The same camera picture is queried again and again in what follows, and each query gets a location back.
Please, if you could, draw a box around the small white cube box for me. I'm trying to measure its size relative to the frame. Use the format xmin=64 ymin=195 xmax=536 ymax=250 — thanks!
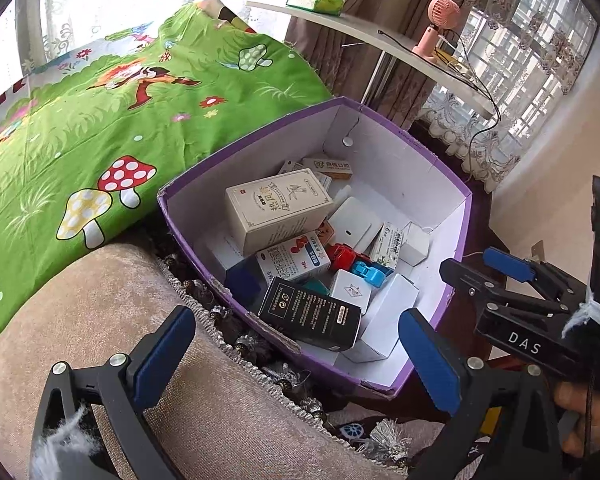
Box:
xmin=399 ymin=222 xmax=432 ymax=266

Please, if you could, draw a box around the red white blue medicine box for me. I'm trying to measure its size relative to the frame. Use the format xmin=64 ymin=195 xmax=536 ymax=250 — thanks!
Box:
xmin=255 ymin=232 xmax=332 ymax=283

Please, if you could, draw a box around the teal box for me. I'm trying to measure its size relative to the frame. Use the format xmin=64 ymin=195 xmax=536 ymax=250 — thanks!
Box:
xmin=297 ymin=280 xmax=331 ymax=297

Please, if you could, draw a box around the navy blue box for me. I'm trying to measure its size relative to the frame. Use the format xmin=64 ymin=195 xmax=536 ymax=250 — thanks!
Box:
xmin=224 ymin=260 xmax=263 ymax=308

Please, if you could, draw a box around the green cartoon printed blanket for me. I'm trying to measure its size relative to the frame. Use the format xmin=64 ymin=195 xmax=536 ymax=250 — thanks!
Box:
xmin=0 ymin=0 xmax=333 ymax=356

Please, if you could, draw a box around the orange white box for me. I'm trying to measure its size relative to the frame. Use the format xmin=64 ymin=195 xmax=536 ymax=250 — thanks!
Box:
xmin=312 ymin=220 xmax=336 ymax=248

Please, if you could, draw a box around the white square device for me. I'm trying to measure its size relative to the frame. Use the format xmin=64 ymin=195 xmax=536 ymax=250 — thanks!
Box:
xmin=326 ymin=196 xmax=385 ymax=255

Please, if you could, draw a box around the white box small logo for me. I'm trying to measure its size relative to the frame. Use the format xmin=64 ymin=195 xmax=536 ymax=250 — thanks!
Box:
xmin=328 ymin=269 xmax=372 ymax=316

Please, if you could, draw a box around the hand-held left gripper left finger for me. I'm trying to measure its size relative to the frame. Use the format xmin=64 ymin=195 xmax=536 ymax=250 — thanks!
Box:
xmin=19 ymin=305 xmax=197 ymax=480

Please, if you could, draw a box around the person's right hand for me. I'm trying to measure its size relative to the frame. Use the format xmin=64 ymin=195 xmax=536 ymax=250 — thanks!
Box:
xmin=552 ymin=377 xmax=600 ymax=458

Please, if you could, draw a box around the chrome desk leg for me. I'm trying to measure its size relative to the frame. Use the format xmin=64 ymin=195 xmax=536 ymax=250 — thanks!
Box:
xmin=362 ymin=52 xmax=398 ymax=106

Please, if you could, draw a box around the pink handheld fan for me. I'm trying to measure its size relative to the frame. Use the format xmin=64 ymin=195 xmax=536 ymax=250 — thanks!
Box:
xmin=411 ymin=0 xmax=462 ymax=63

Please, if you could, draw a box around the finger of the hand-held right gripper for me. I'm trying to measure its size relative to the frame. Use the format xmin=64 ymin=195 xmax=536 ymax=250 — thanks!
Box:
xmin=439 ymin=258 xmax=513 ymax=307
xmin=482 ymin=247 xmax=588 ymax=306

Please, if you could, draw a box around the red toy car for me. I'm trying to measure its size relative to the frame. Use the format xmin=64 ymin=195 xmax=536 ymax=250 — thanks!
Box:
xmin=327 ymin=242 xmax=358 ymax=272

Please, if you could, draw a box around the black cable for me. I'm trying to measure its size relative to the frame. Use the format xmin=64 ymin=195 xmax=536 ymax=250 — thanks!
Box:
xmin=377 ymin=30 xmax=501 ymax=126

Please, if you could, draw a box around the beige upholstered seat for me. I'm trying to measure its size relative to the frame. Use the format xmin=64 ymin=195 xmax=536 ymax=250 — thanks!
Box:
xmin=0 ymin=242 xmax=431 ymax=480

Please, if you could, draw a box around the purple cardboard box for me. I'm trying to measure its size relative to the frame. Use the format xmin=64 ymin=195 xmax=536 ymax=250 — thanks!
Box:
xmin=157 ymin=96 xmax=475 ymax=401

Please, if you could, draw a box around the blue toy car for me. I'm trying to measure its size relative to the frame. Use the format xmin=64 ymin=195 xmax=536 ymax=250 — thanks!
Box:
xmin=350 ymin=259 xmax=395 ymax=288

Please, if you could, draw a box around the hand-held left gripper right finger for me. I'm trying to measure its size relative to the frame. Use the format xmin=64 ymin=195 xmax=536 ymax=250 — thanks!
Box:
xmin=399 ymin=309 xmax=565 ymax=480

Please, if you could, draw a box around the large beige box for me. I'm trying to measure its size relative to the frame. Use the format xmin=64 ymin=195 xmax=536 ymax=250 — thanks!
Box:
xmin=224 ymin=167 xmax=335 ymax=257

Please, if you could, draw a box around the sheer lace curtain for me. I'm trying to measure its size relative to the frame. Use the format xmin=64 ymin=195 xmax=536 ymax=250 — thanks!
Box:
xmin=10 ymin=0 xmax=196 ymax=76
xmin=422 ymin=0 xmax=600 ymax=193

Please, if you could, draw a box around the white curved desk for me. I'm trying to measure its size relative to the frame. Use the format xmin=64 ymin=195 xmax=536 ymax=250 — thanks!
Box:
xmin=246 ymin=0 xmax=501 ymax=121

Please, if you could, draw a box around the long beige box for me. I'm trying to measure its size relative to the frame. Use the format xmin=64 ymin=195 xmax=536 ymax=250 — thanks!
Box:
xmin=301 ymin=156 xmax=355 ymax=179

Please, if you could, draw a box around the black box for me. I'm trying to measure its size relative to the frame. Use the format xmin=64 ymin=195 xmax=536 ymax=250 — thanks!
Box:
xmin=257 ymin=276 xmax=363 ymax=353

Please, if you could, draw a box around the white power strip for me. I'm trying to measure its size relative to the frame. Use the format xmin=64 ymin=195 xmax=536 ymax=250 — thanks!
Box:
xmin=442 ymin=55 xmax=481 ymax=78

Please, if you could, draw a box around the white medicine box dark text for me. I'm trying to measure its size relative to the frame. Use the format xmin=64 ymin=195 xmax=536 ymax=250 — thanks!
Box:
xmin=367 ymin=221 xmax=405 ymax=268

